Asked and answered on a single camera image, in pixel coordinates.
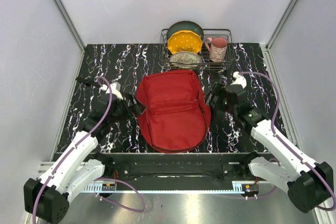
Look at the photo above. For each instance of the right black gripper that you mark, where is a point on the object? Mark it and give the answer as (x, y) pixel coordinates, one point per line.
(218, 89)

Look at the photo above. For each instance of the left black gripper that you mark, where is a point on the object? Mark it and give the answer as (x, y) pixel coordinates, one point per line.
(137, 107)

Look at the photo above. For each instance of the red student backpack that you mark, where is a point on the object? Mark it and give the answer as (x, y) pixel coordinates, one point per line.
(177, 118)

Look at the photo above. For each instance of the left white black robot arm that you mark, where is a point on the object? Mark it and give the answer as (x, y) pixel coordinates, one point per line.
(49, 196)

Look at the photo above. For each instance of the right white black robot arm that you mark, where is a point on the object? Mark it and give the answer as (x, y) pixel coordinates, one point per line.
(307, 183)

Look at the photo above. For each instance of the pink patterned mug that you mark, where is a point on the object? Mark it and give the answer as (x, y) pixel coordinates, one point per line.
(217, 48)

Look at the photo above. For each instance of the grey patterned small plate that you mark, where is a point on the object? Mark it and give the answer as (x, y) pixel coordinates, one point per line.
(185, 59)

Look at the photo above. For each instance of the yellow dotted plate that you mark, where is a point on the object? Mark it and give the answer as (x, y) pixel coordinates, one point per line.
(184, 40)

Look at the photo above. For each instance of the dark green plate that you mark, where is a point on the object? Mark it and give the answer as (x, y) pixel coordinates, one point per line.
(185, 25)

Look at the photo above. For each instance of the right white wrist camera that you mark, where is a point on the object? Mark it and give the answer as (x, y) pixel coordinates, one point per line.
(239, 79)

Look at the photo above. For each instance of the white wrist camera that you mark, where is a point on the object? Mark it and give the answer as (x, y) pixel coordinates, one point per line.
(115, 88)
(239, 79)

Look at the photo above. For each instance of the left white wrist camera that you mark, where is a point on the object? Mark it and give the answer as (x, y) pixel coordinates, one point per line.
(115, 88)

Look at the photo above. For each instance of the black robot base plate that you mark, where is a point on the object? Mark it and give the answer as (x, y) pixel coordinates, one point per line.
(168, 167)

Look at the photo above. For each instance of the aluminium frame rail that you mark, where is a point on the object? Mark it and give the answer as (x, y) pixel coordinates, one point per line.
(70, 25)

